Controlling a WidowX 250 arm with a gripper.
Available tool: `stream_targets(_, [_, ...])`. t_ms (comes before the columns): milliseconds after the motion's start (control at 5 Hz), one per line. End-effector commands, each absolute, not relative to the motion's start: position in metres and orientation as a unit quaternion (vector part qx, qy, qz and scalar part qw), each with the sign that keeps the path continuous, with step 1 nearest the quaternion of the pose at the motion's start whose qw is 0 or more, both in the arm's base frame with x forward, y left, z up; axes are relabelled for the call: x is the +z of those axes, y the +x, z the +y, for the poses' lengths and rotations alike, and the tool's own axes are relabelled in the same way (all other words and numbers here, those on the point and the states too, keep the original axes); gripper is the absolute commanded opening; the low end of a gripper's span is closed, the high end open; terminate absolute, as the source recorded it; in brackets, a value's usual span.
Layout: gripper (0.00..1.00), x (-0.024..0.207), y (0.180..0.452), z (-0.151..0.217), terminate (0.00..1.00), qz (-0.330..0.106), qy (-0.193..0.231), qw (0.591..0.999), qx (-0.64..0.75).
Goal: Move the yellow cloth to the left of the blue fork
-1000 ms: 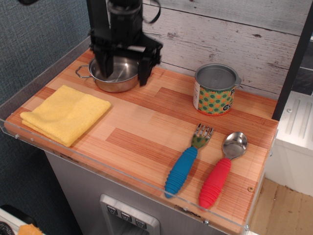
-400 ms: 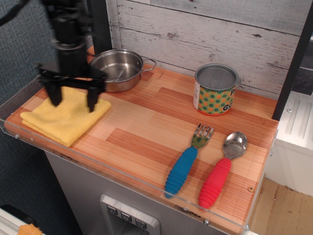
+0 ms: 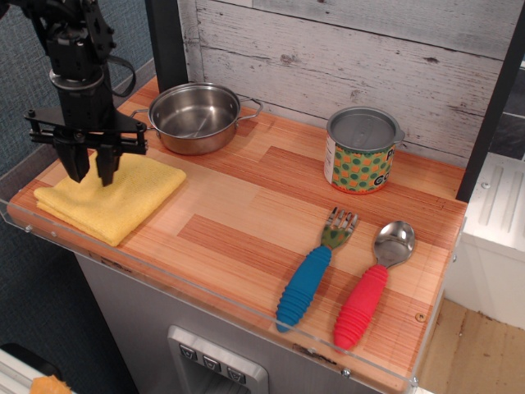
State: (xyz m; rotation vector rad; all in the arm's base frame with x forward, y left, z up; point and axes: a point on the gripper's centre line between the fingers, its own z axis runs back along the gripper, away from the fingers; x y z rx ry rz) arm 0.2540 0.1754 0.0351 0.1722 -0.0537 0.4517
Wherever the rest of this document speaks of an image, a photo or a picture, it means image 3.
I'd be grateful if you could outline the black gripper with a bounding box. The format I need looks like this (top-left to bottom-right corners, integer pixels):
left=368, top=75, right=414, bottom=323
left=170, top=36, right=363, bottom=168
left=25, top=69, right=148, bottom=187

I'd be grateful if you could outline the yellow cloth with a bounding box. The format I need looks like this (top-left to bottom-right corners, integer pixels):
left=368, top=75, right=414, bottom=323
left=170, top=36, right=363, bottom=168
left=34, top=153, right=186, bottom=246

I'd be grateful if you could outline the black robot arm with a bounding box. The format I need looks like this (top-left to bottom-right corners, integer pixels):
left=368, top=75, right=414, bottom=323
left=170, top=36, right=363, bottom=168
left=1, top=1, right=148, bottom=186

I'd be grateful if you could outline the small steel pot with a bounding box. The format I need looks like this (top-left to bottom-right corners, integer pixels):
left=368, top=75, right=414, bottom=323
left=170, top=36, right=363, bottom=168
left=144, top=82, right=263, bottom=156

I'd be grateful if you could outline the clear acrylic table guard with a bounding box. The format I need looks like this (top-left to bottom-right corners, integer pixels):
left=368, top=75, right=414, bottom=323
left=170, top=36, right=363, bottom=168
left=0, top=61, right=468, bottom=391

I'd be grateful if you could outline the grey toy fridge cabinet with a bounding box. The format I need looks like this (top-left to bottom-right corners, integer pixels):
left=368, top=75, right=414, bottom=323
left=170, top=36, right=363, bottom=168
left=77, top=254, right=418, bottom=393

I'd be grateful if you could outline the silver dispenser button panel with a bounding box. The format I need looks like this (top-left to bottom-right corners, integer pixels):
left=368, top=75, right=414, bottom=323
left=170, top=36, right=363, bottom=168
left=167, top=325, right=270, bottom=394

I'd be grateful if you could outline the patterned can with grey lid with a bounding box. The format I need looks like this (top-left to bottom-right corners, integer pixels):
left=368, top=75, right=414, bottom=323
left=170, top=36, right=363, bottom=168
left=324, top=107, right=405, bottom=195

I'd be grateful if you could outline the white toy sink unit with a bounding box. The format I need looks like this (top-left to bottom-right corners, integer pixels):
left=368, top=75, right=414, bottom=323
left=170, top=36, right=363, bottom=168
left=444, top=153, right=524, bottom=328

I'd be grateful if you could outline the black vertical post left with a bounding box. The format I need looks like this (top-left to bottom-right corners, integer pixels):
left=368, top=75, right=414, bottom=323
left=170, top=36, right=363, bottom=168
left=145, top=0, right=189, bottom=93

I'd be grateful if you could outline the black vertical post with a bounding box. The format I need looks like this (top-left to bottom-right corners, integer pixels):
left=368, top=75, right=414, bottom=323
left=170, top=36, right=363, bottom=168
left=456, top=2, right=524, bottom=203
left=145, top=0, right=189, bottom=93

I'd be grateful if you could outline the blue handled fork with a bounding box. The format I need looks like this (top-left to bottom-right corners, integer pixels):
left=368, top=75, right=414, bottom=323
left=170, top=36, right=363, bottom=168
left=276, top=207, right=358, bottom=332

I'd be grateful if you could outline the red handled spoon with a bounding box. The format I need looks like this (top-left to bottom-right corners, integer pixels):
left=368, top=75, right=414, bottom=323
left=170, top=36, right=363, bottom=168
left=333, top=221, right=415, bottom=350

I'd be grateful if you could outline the black vertical post right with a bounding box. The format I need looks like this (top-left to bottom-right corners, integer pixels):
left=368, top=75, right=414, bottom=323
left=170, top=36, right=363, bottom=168
left=456, top=2, right=524, bottom=203

